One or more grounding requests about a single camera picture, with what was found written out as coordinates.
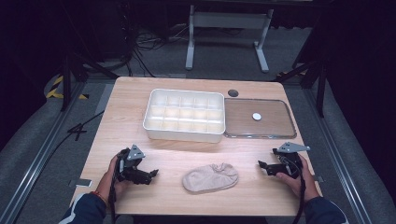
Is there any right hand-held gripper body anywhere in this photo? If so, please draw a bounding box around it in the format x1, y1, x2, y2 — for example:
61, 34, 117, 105
268, 141, 311, 180

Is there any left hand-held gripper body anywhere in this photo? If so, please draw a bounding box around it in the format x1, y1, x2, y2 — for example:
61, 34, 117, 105
115, 144, 153, 185

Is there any beige sock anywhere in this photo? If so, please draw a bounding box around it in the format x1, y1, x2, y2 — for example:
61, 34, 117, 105
181, 161, 240, 194

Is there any white divided storage box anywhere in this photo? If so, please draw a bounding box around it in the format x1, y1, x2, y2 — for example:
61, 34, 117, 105
142, 88, 226, 145

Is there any person's left hand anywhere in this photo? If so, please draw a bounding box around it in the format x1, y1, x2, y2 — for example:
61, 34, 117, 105
96, 154, 132, 200

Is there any person's right hand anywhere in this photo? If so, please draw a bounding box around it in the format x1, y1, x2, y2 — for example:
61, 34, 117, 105
275, 154, 320, 203

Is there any clear box lid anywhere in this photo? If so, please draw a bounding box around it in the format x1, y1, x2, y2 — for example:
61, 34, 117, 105
223, 97, 298, 140

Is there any black metal stand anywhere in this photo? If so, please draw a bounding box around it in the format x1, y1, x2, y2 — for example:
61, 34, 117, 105
59, 0, 120, 112
273, 46, 330, 119

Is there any right hand-held gripper cable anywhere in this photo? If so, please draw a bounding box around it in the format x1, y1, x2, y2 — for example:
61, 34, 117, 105
291, 161, 307, 224

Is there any hand-held gripper cable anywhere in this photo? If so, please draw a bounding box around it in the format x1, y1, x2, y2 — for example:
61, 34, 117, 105
291, 161, 307, 224
108, 155, 123, 224

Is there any left hand-held gripper cable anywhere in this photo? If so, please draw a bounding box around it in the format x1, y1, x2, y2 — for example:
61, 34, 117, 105
108, 155, 123, 224

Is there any red wrist string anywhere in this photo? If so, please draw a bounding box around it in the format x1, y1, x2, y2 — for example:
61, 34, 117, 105
92, 190, 109, 206

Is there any aluminium floor rail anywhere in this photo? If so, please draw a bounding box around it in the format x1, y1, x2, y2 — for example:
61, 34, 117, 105
302, 87, 375, 224
0, 81, 88, 224

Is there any thin black floor cable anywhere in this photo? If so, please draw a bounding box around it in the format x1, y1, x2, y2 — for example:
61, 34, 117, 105
46, 110, 106, 162

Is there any tangle of black floor cables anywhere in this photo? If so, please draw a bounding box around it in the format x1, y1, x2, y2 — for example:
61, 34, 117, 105
118, 0, 190, 77

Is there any white metal desk frame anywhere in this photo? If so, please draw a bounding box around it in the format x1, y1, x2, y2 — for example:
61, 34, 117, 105
184, 4, 276, 75

